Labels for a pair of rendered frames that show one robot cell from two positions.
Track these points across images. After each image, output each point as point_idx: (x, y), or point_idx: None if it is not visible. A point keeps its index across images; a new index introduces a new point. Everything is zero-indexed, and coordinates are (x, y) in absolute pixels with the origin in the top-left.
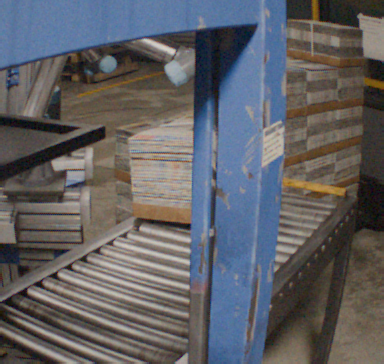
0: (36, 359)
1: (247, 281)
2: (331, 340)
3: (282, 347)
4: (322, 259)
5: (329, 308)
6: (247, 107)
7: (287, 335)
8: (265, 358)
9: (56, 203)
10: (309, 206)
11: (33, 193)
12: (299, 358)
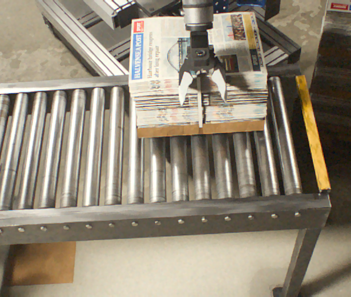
0: None
1: None
2: (292, 284)
3: (330, 240)
4: (187, 227)
5: (291, 259)
6: None
7: None
8: None
9: (158, 16)
10: (265, 171)
11: (134, 1)
12: (320, 264)
